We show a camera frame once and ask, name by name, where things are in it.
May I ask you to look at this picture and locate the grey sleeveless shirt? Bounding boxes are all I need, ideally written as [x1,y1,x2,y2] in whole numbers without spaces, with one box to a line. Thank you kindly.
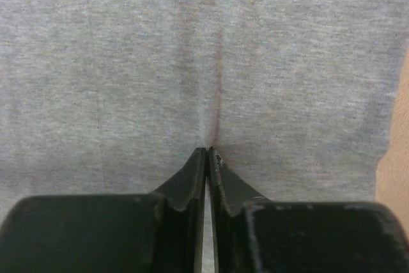
[1,0,408,262]

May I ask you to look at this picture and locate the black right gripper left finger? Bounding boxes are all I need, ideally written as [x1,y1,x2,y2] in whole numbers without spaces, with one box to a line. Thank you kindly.
[1,148,206,272]

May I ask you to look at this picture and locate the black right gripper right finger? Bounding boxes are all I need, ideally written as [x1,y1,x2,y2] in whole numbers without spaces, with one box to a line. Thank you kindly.
[208,148,408,272]

